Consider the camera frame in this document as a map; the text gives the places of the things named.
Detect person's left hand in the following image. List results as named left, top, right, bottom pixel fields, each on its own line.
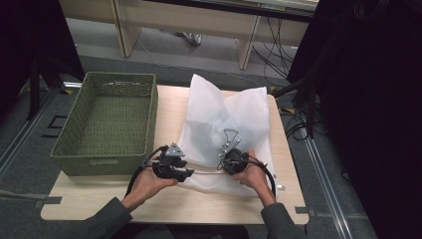
left=125, top=164, right=180, bottom=206

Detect light wooden bench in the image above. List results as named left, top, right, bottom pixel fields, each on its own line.
left=59, top=0, right=320, bottom=71

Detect green woven basket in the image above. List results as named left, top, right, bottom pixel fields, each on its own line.
left=49, top=72, right=159, bottom=177

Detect white mesh laundry bag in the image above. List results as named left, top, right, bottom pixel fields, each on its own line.
left=177, top=73, right=284, bottom=199

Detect black floor cables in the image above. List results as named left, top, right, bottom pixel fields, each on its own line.
left=251, top=16, right=298, bottom=88

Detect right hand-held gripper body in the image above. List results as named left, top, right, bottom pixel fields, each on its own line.
left=217, top=138, right=251, bottom=176

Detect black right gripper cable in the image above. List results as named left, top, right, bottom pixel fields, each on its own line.
left=248, top=154, right=279, bottom=199

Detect person's right hand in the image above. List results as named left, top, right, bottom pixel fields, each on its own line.
left=233, top=147, right=277, bottom=207

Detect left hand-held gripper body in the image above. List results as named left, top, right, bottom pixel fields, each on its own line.
left=151, top=142, right=187, bottom=180

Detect black metal stand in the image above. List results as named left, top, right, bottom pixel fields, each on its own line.
left=25, top=55, right=85, bottom=121
left=272, top=74, right=330, bottom=140

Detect black curtain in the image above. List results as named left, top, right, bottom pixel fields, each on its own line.
left=0, top=0, right=86, bottom=116
left=287, top=0, right=422, bottom=239

